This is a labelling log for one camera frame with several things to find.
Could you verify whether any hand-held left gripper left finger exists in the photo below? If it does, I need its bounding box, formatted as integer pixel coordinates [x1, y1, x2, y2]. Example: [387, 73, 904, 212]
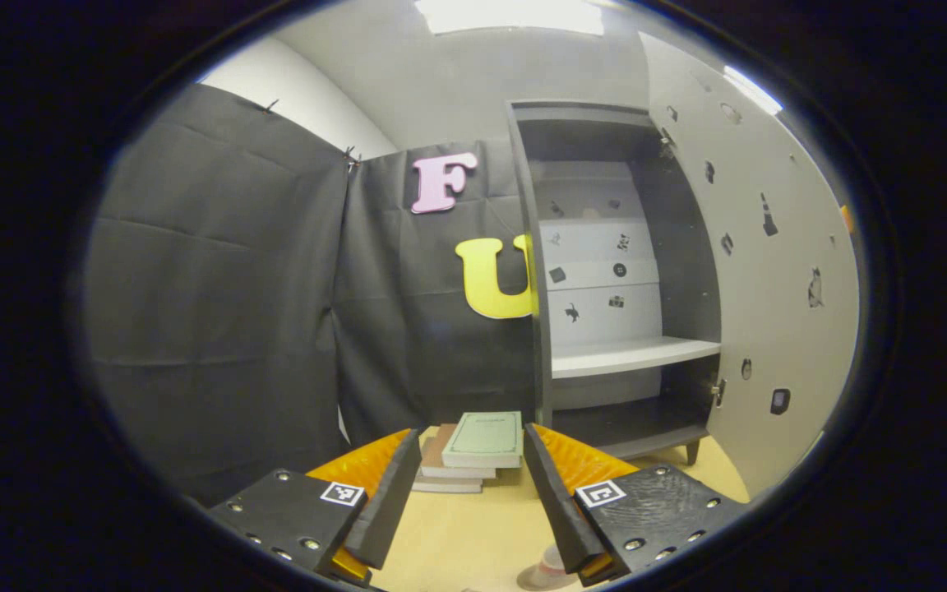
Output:
[209, 428, 423, 586]

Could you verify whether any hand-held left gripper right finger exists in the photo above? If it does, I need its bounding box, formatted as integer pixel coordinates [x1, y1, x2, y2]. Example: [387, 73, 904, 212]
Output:
[523, 423, 750, 586]

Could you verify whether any grey cabinet door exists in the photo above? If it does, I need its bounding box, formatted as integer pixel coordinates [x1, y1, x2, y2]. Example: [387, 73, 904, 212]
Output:
[638, 31, 861, 498]

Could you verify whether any dark grey cabinet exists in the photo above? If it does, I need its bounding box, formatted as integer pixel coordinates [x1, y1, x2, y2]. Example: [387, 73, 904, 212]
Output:
[506, 99, 725, 468]

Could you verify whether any white book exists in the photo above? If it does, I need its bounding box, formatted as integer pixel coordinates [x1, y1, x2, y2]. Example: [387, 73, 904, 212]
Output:
[410, 475, 484, 495]

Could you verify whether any brown book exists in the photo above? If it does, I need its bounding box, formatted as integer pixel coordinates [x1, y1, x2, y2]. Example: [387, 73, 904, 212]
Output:
[420, 423, 497, 480]

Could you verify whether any green notebook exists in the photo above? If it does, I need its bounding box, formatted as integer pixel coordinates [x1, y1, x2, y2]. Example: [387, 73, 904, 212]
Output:
[442, 410, 525, 469]

